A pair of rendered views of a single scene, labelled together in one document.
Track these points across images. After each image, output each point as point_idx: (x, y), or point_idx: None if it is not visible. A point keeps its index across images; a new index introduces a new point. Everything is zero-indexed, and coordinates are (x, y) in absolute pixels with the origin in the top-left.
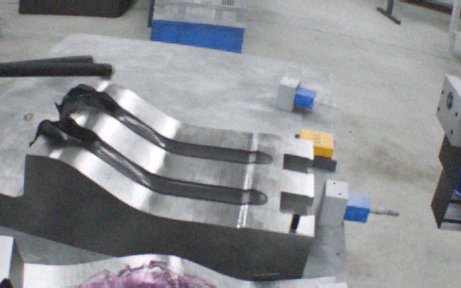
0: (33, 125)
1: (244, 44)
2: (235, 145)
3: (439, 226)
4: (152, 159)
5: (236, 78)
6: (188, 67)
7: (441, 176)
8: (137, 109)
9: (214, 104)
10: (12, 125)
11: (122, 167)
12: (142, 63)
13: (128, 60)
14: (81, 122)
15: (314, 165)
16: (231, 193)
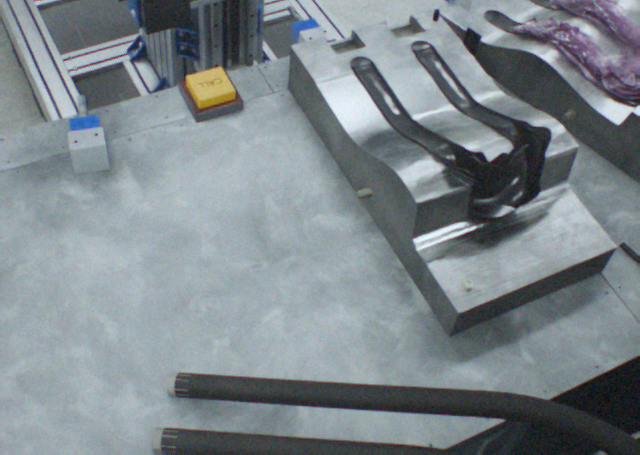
0: (471, 270)
1: None
2: (354, 87)
3: (190, 20)
4: (442, 117)
5: (40, 244)
6: (45, 316)
7: (148, 1)
8: (402, 148)
9: (160, 222)
10: (496, 289)
11: (484, 118)
12: (81, 382)
13: (84, 411)
14: (497, 143)
15: None
16: (425, 64)
